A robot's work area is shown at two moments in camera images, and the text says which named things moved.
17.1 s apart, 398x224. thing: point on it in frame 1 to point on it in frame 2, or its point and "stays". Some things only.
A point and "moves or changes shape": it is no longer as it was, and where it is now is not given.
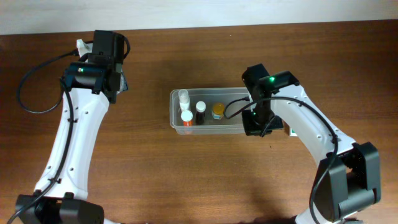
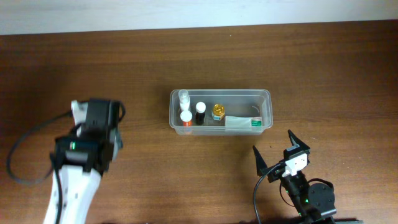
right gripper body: x=254 y=123 to x=277 y=171
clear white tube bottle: x=184 y=99 stays
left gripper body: x=115 y=90 to x=115 y=116
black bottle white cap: x=200 y=113 stays
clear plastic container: x=208 y=111 stays
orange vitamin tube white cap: x=186 y=116 stays
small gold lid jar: x=217 y=111 stays
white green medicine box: x=292 y=133 moves or changes shape
